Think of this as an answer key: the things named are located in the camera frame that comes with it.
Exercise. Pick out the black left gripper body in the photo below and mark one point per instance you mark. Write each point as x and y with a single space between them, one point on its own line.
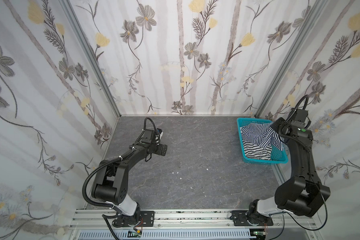
160 149

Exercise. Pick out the blue white striped tank top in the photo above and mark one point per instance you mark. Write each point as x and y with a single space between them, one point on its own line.
261 135

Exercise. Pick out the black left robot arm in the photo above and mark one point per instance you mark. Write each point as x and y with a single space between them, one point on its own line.
107 185

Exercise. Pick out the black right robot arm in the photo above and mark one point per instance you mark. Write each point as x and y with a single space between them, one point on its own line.
303 194

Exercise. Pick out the black white striped tank top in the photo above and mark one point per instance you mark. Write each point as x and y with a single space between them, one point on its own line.
253 151

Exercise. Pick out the teal plastic basket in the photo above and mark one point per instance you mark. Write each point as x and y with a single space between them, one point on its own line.
277 156

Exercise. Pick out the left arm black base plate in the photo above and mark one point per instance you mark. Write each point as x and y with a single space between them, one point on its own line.
144 218

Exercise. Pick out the aluminium mounting rail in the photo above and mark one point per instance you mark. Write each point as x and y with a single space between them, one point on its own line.
186 219

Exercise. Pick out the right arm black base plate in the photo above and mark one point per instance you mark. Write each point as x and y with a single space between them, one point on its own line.
245 218

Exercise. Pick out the white slotted cable duct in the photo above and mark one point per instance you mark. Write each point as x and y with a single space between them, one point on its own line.
187 234

